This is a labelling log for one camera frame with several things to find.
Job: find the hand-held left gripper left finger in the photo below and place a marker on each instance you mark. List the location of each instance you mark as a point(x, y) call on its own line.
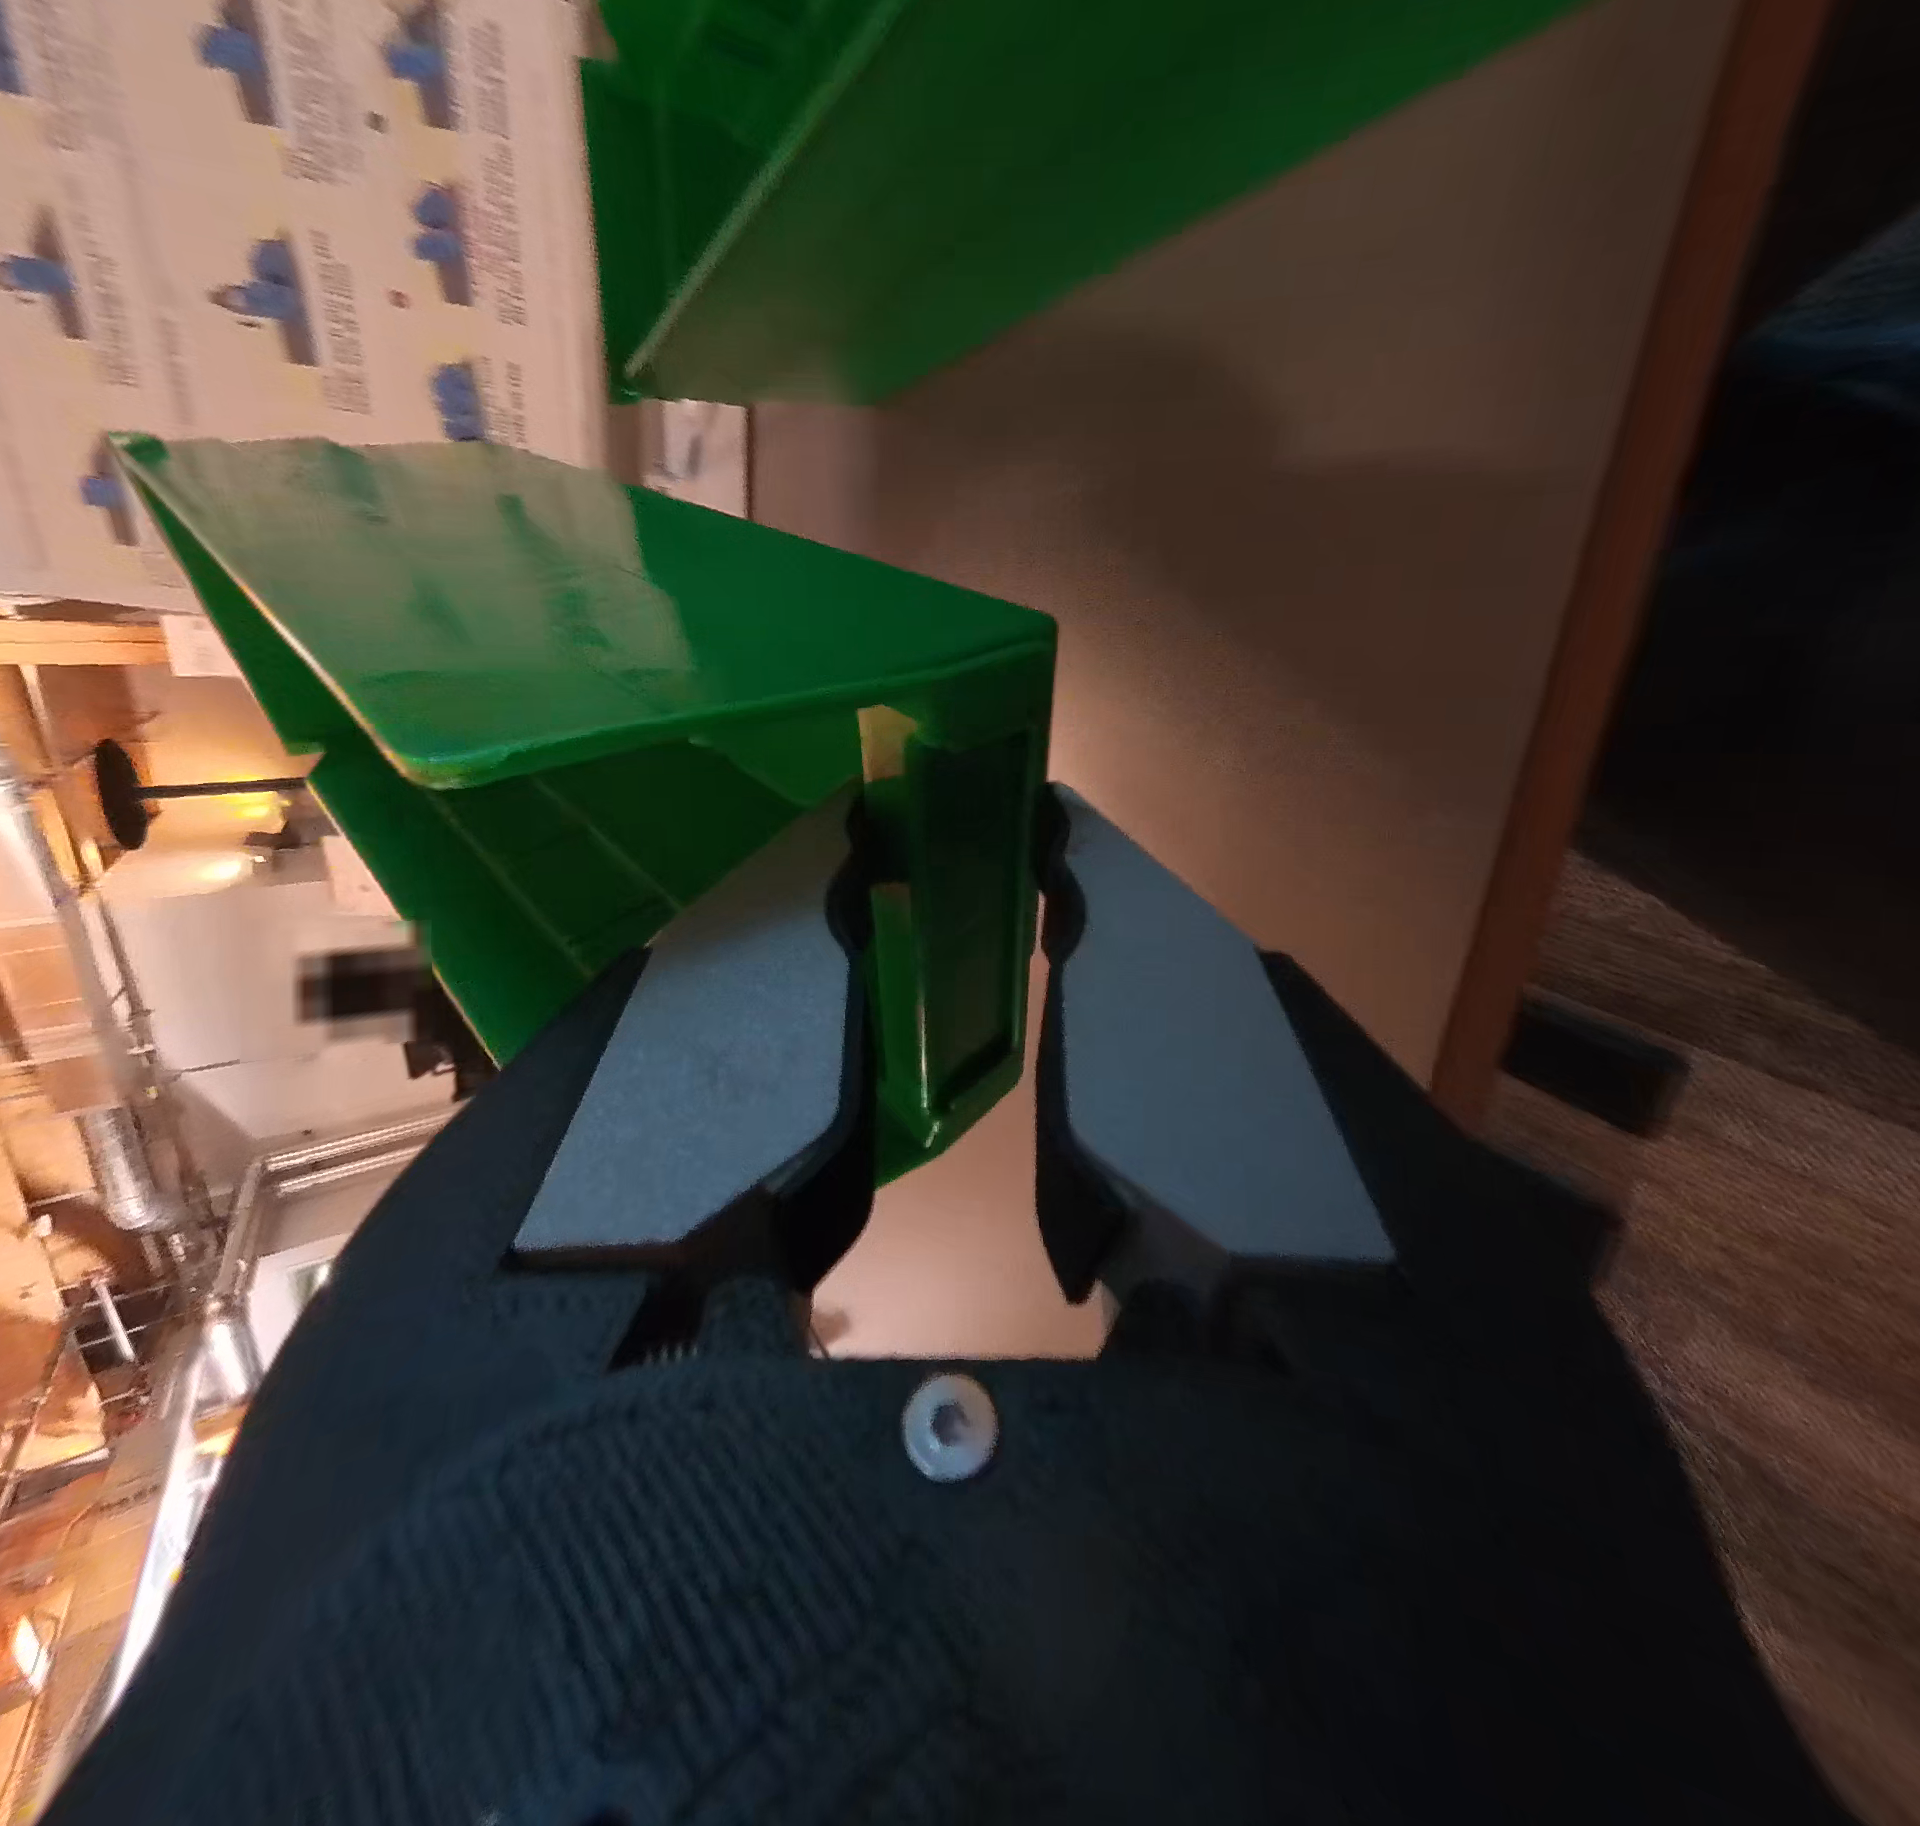
point(704, 1060)

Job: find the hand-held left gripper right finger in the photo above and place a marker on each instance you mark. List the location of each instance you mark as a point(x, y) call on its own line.
point(1200, 1090)

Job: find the printed instruction sheet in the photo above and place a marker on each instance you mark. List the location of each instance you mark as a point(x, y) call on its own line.
point(270, 206)

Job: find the black table foot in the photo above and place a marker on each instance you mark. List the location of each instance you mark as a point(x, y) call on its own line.
point(1599, 1065)

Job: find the green plastic bin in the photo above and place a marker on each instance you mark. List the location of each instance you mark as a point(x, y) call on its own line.
point(600, 627)
point(1081, 130)

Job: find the silver ceiling duct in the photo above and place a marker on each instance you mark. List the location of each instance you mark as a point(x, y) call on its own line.
point(135, 1181)

